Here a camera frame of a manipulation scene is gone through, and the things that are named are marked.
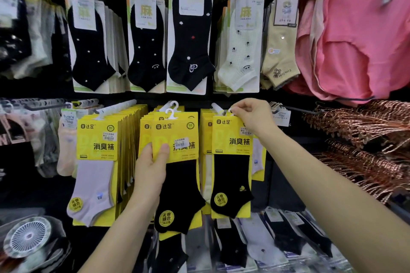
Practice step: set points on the black white zigzag tote bag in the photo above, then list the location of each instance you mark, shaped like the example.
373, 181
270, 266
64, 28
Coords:
61, 250

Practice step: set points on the person's left forearm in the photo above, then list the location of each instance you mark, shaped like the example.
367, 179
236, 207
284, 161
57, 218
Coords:
118, 240

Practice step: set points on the white plastic bin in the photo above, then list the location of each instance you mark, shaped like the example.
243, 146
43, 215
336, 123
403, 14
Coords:
19, 212

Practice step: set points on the white tipped peg hook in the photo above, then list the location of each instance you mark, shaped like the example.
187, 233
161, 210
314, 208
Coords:
113, 109
217, 109

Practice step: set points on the person's left hand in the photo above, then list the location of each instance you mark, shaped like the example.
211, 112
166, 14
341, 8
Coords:
149, 180

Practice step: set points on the row black socks white cards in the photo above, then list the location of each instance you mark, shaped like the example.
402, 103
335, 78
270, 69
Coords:
145, 58

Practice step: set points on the yellow packet black sock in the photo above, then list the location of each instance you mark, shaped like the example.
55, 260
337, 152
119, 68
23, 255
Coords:
179, 192
230, 180

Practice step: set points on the person's right hand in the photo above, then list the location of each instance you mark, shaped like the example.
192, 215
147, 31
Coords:
256, 117

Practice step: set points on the white handheld fan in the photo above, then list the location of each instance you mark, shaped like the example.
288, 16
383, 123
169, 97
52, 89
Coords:
27, 237

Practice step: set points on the heap of copper hangers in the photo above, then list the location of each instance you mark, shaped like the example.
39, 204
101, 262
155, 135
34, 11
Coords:
368, 154

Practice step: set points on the black dotted sock white card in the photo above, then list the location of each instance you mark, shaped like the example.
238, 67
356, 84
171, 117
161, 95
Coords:
89, 58

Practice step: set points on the beige sock pack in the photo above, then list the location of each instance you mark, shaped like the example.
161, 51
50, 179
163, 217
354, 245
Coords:
278, 55

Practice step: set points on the clear price tag holder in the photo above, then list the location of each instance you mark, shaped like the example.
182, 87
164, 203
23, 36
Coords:
282, 117

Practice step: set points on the cream dotted sock pack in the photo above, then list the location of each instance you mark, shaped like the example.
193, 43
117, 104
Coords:
238, 58

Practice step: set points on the black dotted tall socks bunch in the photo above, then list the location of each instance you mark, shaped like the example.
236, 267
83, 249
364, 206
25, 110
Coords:
16, 49

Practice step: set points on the bunch of pastel sock packs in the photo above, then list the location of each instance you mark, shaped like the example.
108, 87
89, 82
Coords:
65, 148

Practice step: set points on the pink garments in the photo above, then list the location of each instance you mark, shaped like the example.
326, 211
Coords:
362, 42

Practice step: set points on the row black socks peach cuffs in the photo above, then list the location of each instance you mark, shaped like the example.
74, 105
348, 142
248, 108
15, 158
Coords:
19, 135

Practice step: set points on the row of clear bagged socks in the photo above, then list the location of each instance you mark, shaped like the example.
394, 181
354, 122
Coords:
259, 240

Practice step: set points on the person's right forearm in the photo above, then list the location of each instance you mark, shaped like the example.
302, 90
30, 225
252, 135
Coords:
336, 199

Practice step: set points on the black metal peg hook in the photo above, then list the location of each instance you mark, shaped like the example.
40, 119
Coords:
304, 110

